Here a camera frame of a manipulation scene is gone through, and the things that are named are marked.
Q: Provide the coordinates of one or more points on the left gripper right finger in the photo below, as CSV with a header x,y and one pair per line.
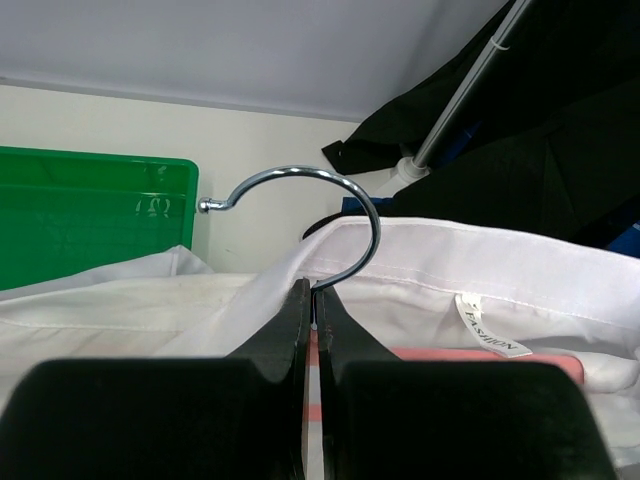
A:
x,y
388,418

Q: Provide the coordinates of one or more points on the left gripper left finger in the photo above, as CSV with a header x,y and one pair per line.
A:
x,y
235,417

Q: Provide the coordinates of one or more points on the pink hanger with metal hook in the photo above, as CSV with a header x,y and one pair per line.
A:
x,y
340,200

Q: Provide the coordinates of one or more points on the white shirt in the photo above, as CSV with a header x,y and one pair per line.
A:
x,y
553,297

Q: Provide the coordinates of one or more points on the blue plaid shirt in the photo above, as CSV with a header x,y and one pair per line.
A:
x,y
620,240

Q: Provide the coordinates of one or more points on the black shirt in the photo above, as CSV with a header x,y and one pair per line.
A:
x,y
568,62

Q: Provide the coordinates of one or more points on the metal clothes rack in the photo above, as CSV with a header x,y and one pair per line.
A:
x,y
409,170

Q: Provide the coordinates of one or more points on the green plastic tray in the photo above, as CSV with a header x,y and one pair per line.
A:
x,y
65,212

